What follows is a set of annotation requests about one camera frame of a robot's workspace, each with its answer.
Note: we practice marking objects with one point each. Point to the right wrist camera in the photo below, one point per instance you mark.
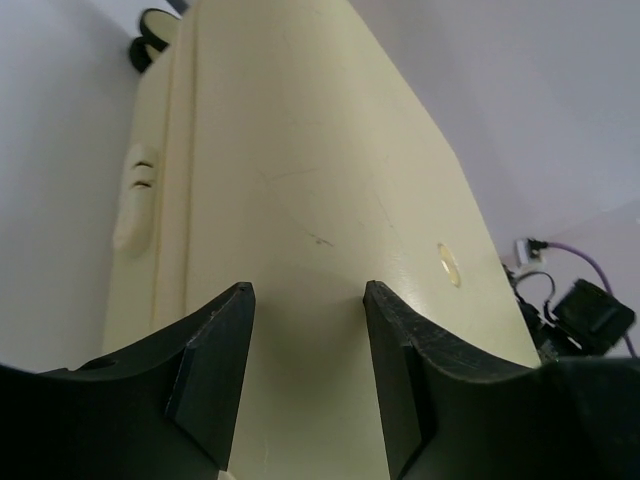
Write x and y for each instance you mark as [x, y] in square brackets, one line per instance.
[528, 251]

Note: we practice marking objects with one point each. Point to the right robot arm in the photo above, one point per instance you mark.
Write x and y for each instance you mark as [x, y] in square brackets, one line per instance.
[586, 322]

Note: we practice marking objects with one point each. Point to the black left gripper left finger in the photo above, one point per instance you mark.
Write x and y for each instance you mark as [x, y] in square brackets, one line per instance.
[164, 407]

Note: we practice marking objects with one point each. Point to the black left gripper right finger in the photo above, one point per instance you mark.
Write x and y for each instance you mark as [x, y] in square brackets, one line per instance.
[450, 410]

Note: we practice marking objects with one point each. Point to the yellow hard-shell suitcase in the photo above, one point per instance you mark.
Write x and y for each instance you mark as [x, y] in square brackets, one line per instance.
[275, 143]

